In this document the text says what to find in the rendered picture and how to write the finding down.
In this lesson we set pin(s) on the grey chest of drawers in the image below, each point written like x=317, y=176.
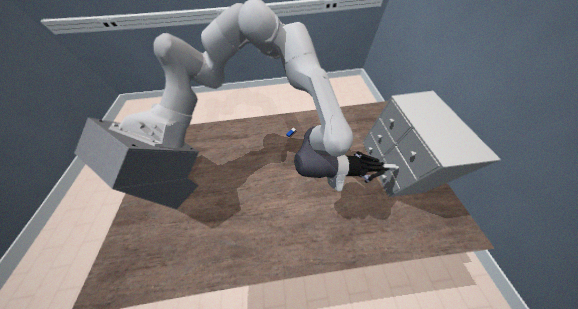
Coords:
x=457, y=149

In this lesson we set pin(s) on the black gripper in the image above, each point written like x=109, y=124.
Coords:
x=372, y=164

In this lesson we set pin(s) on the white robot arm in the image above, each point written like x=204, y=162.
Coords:
x=323, y=150

